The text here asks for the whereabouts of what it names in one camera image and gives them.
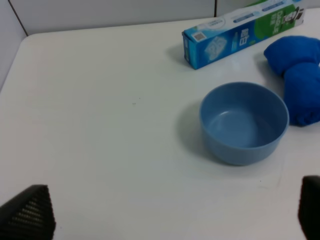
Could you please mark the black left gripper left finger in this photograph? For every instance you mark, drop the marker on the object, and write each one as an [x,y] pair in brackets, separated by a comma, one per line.
[28,215]

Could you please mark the blue plastic bowl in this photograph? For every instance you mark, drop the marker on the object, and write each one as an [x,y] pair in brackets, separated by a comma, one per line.
[242,123]

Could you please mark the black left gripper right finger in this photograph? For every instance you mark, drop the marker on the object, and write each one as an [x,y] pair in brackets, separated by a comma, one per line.
[309,207]

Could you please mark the blue green toothpaste box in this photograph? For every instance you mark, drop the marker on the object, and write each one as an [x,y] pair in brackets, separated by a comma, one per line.
[234,31]

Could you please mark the blue rolled towel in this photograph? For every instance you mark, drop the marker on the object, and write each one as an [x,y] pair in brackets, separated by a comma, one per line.
[297,60]

